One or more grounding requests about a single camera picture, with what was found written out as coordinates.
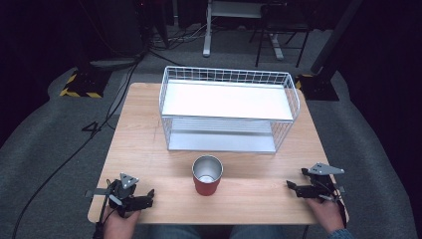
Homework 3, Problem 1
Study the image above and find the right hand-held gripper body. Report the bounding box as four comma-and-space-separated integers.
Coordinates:
294, 161, 346, 202

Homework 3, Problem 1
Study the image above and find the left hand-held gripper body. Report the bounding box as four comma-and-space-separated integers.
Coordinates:
85, 172, 148, 219

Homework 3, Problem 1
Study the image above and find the red cup with steel inside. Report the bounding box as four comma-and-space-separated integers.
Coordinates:
191, 154, 224, 197

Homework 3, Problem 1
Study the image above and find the white wire shelf rack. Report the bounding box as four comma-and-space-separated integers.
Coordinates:
157, 65, 302, 155

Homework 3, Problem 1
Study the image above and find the person's left hand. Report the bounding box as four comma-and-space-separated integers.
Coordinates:
103, 207, 142, 239

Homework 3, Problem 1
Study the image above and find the person's right hand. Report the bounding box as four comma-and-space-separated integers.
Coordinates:
306, 197, 346, 235

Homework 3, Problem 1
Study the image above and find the person's left leg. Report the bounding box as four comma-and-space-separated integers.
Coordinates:
146, 224, 202, 239

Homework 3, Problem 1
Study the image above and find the person's leg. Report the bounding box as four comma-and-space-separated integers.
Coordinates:
229, 224, 287, 239
146, 224, 202, 239

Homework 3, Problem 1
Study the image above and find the person's right leg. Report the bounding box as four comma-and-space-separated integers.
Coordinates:
229, 224, 287, 239

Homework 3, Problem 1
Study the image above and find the black chair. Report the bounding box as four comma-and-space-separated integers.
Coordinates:
248, 2, 314, 69

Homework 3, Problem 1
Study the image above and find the dark stand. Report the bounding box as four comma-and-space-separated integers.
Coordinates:
75, 0, 145, 72

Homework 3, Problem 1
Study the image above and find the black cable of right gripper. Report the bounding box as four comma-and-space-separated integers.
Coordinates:
331, 185, 348, 230

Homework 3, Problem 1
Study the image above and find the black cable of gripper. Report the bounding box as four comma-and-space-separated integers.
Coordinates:
331, 185, 348, 230
93, 178, 112, 239

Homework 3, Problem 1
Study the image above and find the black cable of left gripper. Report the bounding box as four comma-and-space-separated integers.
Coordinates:
93, 178, 112, 239

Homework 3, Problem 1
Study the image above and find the long black floor cable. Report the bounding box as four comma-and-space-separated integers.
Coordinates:
11, 54, 144, 239

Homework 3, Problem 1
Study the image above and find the black yellow striped base plate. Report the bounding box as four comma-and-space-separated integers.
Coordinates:
294, 73, 340, 102
59, 67, 112, 100

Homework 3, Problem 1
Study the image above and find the black slanted post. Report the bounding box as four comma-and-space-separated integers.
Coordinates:
311, 0, 364, 76

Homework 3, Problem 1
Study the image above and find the bundle of floor cables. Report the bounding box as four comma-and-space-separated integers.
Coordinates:
148, 22, 207, 53

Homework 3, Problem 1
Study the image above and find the white desk frame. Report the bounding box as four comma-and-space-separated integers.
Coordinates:
202, 0, 286, 61

